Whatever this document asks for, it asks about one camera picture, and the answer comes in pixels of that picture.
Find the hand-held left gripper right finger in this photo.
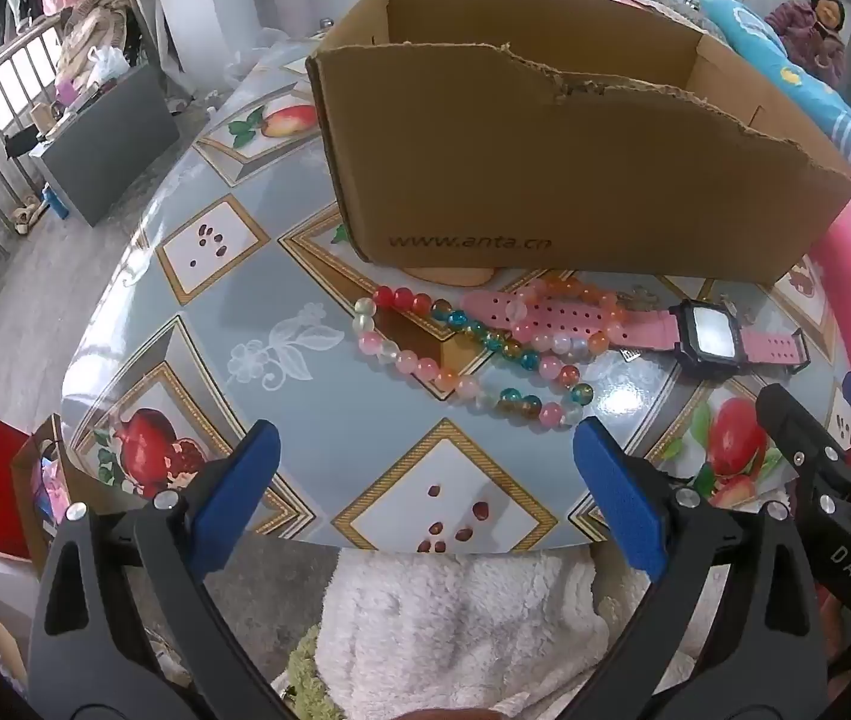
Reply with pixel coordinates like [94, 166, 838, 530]
[573, 416, 827, 720]

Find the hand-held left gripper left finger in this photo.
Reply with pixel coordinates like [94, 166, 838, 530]
[26, 420, 280, 720]

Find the teal and amber bead bracelet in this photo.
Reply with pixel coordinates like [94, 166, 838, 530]
[431, 300, 595, 417]

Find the pink strap digital watch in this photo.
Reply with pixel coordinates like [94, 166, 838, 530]
[461, 289, 810, 376]

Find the pink and white bead bracelet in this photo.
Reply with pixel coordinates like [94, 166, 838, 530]
[352, 285, 584, 430]

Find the orange and pink bead bracelet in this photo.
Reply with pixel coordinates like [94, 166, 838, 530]
[511, 275, 630, 357]

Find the torn cardboard box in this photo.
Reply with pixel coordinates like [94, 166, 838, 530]
[305, 0, 851, 287]

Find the brown paper bag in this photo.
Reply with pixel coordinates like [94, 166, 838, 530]
[11, 414, 119, 578]

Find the green fuzzy garment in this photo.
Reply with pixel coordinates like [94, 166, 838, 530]
[275, 626, 340, 720]

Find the white fluffy towel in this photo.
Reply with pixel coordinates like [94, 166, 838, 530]
[312, 540, 696, 720]

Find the pair of sandals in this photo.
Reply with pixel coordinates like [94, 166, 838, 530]
[9, 195, 44, 235]

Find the grey cabinet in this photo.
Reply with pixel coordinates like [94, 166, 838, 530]
[39, 60, 182, 227]

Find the blue printed pillow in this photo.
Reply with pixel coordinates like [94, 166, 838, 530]
[699, 0, 851, 166]

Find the grey patterned blanket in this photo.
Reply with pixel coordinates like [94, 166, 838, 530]
[635, 0, 711, 31]

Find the white plastic bag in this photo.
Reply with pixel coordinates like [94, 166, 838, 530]
[88, 45, 130, 83]

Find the pile of clothes and bags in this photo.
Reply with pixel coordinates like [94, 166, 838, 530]
[58, 0, 160, 72]

